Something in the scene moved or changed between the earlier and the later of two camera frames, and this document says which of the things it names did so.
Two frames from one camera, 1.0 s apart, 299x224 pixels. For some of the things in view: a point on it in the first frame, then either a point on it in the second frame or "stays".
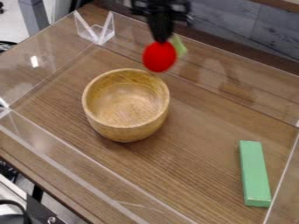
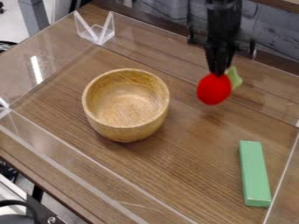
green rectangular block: [255, 181] stays
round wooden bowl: [126, 102] stays
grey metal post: [34, 15] stays
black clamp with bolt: [38, 213] stays
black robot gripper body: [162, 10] → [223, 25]
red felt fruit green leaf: [161, 54] → [214, 87]
